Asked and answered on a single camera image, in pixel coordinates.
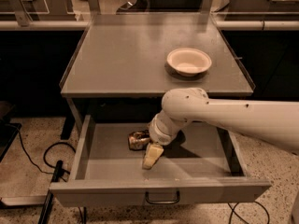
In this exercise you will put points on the grey open top drawer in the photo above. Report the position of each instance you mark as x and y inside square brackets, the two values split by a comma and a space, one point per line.
[203, 163]

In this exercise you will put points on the metal drawer handle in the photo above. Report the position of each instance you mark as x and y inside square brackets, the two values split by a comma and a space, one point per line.
[162, 198]

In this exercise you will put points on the crushed orange can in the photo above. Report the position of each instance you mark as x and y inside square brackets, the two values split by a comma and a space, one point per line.
[138, 140]

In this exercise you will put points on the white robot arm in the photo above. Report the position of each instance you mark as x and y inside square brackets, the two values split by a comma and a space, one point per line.
[274, 122]

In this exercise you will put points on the white horizontal rail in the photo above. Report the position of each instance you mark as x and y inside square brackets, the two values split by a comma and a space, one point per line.
[222, 25]

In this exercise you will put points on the black stand leg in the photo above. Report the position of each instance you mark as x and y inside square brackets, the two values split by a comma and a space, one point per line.
[49, 197]

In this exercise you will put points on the white paper bowl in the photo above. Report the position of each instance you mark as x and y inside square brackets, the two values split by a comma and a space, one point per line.
[189, 62]

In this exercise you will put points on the dark device left edge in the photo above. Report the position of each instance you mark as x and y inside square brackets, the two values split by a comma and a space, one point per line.
[8, 130]

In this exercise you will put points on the grey cabinet counter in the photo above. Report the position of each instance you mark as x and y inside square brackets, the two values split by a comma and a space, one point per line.
[125, 56]

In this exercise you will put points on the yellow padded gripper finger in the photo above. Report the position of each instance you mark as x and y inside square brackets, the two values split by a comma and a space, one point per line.
[153, 153]

